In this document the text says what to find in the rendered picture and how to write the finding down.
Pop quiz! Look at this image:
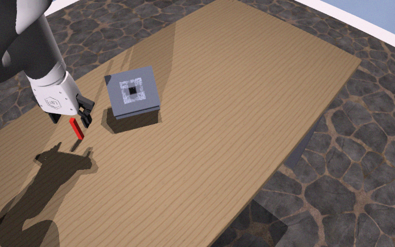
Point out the red rectangular peg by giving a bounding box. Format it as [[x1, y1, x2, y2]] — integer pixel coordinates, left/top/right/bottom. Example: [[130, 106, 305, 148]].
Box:
[[69, 118, 84, 140]]

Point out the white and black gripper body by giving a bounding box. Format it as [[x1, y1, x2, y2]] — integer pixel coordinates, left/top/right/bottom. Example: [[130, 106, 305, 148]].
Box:
[[30, 71, 82, 115]]

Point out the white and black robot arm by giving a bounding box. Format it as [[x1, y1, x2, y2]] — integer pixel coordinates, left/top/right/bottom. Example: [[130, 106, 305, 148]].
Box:
[[0, 0, 66, 86]]

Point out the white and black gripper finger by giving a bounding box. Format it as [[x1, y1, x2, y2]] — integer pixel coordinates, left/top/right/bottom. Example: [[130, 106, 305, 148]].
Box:
[[32, 95, 61, 124], [76, 94, 95, 128]]

